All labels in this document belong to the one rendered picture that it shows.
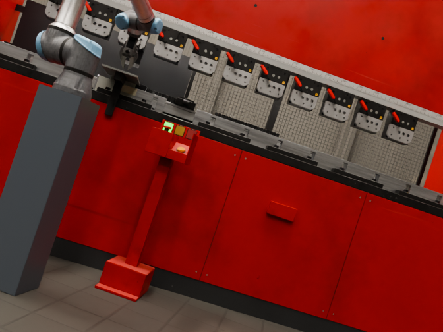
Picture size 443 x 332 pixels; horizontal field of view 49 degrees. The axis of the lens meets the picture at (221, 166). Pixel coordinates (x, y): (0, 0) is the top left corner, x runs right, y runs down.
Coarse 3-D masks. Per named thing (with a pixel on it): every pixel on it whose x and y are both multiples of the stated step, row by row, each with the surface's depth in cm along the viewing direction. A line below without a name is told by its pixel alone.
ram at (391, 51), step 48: (96, 0) 262; (192, 0) 267; (240, 0) 270; (288, 0) 273; (336, 0) 276; (384, 0) 279; (432, 0) 282; (240, 48) 271; (288, 48) 274; (336, 48) 277; (384, 48) 280; (432, 48) 283; (432, 96) 283
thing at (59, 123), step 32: (64, 96) 182; (32, 128) 183; (64, 128) 181; (32, 160) 182; (64, 160) 183; (32, 192) 181; (64, 192) 192; (0, 224) 182; (32, 224) 180; (0, 256) 181; (32, 256) 183; (0, 288) 180; (32, 288) 192
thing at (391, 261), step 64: (0, 128) 247; (128, 128) 254; (0, 192) 247; (128, 192) 254; (192, 192) 258; (256, 192) 261; (320, 192) 265; (64, 256) 251; (192, 256) 258; (256, 256) 262; (320, 256) 266; (384, 256) 270; (320, 320) 267; (384, 320) 270
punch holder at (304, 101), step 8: (304, 80) 275; (312, 80) 275; (296, 88) 274; (304, 88) 275; (312, 88) 275; (320, 88) 276; (296, 96) 274; (304, 96) 274; (312, 96) 275; (288, 104) 281; (296, 104) 274; (304, 104) 274; (312, 104) 275
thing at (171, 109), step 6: (30, 60) 284; (156, 102) 292; (168, 102) 294; (168, 108) 293; (174, 108) 294; (180, 108) 294; (186, 108) 295; (168, 114) 294; (174, 114) 294; (180, 114) 294; (186, 114) 294; (192, 114) 295; (186, 120) 296; (192, 120) 295; (210, 120) 296; (246, 132) 299
